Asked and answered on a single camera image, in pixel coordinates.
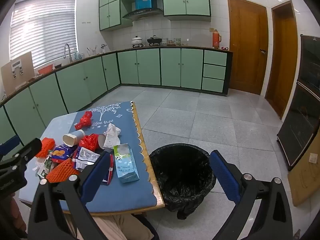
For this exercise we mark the white kettle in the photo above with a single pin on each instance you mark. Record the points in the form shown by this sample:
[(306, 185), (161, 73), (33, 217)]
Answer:
[(103, 48)]

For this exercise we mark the blue box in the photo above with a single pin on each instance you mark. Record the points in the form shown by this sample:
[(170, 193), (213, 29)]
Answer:
[(143, 2)]

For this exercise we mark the white window blind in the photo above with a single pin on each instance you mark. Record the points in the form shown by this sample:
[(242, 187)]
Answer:
[(42, 30)]

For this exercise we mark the brown paper cup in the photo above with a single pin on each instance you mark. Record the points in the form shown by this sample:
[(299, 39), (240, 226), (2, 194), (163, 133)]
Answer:
[(101, 141)]

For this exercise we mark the dark range hood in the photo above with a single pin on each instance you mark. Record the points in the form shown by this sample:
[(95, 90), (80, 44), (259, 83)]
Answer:
[(142, 12)]

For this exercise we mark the green white carton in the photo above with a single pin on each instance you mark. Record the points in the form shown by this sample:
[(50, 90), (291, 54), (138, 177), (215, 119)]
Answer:
[(46, 167)]

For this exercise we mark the utensil holder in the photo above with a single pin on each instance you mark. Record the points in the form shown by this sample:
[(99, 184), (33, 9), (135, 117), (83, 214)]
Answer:
[(91, 52)]

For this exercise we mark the red pen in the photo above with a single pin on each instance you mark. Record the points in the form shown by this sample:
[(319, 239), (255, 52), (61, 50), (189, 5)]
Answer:
[(110, 171)]

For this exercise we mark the blue green milk carton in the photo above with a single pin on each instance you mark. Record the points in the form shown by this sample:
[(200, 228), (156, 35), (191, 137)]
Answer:
[(126, 167)]

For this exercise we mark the black wok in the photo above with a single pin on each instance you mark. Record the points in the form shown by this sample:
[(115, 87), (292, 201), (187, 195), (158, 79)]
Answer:
[(153, 40)]

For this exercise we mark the orange foam fruit net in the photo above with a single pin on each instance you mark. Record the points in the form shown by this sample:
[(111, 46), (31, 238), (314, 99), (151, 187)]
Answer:
[(46, 145), (62, 171)]

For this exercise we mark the plain wooden door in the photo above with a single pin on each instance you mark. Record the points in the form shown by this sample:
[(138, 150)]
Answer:
[(282, 62)]

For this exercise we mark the dark glass cabinet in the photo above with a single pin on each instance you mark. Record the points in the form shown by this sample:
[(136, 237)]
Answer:
[(300, 125)]

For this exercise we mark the person's left hand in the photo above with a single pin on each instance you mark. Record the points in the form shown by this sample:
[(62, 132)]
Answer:
[(15, 212)]

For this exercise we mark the white cooking pot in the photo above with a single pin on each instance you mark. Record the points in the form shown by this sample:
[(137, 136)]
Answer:
[(137, 41)]

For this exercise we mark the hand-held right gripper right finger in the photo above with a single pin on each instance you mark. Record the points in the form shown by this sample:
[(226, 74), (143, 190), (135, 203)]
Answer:
[(225, 177)]

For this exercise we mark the red plastic basin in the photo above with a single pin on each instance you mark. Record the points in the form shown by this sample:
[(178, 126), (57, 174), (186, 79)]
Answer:
[(45, 69)]

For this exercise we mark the large white tissue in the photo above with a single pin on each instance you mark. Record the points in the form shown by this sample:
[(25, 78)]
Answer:
[(111, 136)]

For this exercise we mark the green upper kitchen cabinets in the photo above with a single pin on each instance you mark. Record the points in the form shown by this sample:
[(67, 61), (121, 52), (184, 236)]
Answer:
[(185, 0)]

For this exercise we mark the green lower kitchen cabinets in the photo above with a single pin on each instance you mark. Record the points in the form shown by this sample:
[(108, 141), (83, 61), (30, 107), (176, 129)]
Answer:
[(147, 67)]

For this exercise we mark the white paper cup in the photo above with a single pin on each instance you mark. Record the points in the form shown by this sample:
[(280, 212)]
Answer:
[(72, 138)]

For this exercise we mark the light blue tablecloth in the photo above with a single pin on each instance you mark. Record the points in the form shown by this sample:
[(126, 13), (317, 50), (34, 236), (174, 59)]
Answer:
[(55, 127)]

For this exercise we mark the blue orange snack packet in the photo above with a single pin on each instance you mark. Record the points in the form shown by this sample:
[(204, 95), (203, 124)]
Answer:
[(61, 152)]

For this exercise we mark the cardboard box with white label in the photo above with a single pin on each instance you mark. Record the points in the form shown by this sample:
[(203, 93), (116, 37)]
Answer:
[(27, 66)]

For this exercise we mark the black bag lined bin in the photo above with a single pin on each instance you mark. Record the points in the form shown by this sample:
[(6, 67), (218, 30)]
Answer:
[(182, 170)]

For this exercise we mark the steel kitchen faucet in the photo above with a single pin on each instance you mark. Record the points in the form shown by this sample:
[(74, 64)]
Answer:
[(70, 57)]

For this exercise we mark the small white tissue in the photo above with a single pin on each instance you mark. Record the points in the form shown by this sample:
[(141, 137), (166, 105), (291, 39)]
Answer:
[(37, 165)]

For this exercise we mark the orange thermos flask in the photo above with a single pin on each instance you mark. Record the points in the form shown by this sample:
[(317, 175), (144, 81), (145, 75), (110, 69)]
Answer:
[(216, 40)]

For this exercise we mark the person's beige clothing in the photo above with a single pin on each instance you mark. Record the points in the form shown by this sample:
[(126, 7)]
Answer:
[(120, 227)]

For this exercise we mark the red plastic bag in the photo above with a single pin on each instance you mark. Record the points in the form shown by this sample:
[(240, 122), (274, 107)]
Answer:
[(85, 121), (90, 142)]

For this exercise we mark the flat cardboard sheet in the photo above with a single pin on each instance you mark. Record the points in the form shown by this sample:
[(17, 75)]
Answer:
[(305, 177)]

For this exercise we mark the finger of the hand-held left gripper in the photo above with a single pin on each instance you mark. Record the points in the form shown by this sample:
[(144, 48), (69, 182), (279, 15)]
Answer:
[(10, 143), (30, 150)]

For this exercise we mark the green kitchen cabinets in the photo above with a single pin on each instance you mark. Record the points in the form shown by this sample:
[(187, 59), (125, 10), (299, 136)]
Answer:
[(147, 67), (185, 0)]

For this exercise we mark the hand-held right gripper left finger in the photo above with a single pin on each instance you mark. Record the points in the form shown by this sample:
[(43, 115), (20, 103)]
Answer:
[(96, 172)]

